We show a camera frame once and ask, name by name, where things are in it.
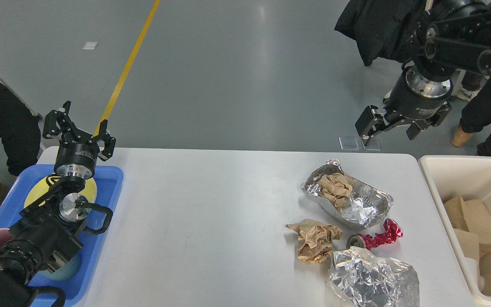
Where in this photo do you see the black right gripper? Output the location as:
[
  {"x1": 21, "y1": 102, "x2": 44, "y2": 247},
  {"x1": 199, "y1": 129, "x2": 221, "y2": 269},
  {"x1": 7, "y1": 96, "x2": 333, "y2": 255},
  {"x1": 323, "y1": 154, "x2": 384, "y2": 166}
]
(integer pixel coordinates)
[{"x1": 355, "y1": 66, "x2": 453, "y2": 147}]

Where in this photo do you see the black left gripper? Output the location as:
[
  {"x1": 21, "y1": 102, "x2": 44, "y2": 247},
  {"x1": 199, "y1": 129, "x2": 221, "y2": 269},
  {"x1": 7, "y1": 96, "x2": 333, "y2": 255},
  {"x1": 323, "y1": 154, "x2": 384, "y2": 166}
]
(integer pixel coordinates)
[{"x1": 43, "y1": 101, "x2": 116, "y2": 180}]

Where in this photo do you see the yellow plate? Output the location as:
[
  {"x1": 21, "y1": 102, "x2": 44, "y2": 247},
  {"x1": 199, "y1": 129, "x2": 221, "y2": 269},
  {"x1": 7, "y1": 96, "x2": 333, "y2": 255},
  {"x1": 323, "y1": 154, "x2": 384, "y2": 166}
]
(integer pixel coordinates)
[{"x1": 23, "y1": 174, "x2": 98, "y2": 208}]

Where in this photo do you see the aluminium foil sheet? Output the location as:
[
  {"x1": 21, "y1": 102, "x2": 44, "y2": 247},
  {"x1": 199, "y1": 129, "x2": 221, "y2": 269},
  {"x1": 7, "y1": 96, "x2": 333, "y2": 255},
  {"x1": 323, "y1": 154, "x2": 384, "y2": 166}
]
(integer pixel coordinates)
[
  {"x1": 326, "y1": 246, "x2": 420, "y2": 307},
  {"x1": 301, "y1": 159, "x2": 394, "y2": 231}
]

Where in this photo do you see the paper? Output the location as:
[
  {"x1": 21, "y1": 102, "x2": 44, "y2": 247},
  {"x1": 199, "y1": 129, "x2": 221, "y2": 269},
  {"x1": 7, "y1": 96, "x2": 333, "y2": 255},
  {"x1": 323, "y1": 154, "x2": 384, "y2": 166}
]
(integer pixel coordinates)
[{"x1": 318, "y1": 173, "x2": 353, "y2": 210}]

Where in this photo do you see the brown paper bag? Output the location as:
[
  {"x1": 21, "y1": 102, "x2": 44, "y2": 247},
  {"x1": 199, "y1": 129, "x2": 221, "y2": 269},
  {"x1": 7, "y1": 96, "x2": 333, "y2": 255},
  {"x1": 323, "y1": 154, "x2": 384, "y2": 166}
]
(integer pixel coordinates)
[
  {"x1": 453, "y1": 229, "x2": 480, "y2": 262},
  {"x1": 443, "y1": 196, "x2": 491, "y2": 258}
]

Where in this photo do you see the green grey mug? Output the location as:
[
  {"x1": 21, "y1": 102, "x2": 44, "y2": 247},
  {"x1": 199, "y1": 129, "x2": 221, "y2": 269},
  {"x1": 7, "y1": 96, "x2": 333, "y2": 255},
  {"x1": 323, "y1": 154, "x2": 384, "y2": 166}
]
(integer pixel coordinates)
[{"x1": 38, "y1": 253, "x2": 81, "y2": 281}]

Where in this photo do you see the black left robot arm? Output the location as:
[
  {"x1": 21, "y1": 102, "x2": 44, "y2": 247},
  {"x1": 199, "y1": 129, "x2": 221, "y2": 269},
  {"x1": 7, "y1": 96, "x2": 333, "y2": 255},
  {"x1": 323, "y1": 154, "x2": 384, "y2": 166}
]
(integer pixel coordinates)
[{"x1": 0, "y1": 101, "x2": 116, "y2": 307}]

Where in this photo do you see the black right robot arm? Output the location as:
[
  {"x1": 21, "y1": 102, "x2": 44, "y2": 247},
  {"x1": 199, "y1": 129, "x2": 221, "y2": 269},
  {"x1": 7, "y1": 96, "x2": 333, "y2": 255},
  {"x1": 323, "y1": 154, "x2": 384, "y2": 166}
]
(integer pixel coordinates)
[{"x1": 355, "y1": 0, "x2": 491, "y2": 150}]

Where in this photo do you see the blue plastic tray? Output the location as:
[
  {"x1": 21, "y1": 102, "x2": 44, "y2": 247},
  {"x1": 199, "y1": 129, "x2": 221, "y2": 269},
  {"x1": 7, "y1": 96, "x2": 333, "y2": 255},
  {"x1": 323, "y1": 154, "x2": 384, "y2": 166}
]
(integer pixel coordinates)
[{"x1": 0, "y1": 165, "x2": 124, "y2": 307}]

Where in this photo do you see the tan boot right side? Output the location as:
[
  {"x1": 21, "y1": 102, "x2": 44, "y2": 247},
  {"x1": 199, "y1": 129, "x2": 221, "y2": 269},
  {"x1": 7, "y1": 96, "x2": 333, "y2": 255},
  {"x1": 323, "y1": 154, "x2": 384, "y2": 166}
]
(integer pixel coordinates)
[{"x1": 450, "y1": 125, "x2": 475, "y2": 148}]

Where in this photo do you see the black jacket on chair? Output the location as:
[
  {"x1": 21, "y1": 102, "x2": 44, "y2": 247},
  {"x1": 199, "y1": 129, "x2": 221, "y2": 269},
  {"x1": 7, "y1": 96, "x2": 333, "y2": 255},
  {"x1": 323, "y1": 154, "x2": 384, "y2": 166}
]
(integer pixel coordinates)
[{"x1": 334, "y1": 0, "x2": 426, "y2": 67}]

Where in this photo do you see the white plastic bin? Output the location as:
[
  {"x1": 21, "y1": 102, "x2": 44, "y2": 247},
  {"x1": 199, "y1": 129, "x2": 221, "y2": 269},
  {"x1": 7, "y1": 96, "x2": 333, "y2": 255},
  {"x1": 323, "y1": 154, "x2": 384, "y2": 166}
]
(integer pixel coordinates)
[{"x1": 419, "y1": 155, "x2": 491, "y2": 307}]

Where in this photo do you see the red foil wrapper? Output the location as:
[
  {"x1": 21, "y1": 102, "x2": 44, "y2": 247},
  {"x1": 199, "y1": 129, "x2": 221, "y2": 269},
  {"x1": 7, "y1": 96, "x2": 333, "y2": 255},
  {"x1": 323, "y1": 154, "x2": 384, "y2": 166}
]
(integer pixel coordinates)
[{"x1": 346, "y1": 218, "x2": 403, "y2": 251}]

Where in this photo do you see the crumpled brown paper ball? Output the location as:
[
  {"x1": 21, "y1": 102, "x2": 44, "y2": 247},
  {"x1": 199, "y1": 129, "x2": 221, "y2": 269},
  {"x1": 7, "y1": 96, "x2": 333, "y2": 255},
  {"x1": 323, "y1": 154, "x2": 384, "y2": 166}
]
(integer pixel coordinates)
[{"x1": 285, "y1": 218, "x2": 343, "y2": 264}]

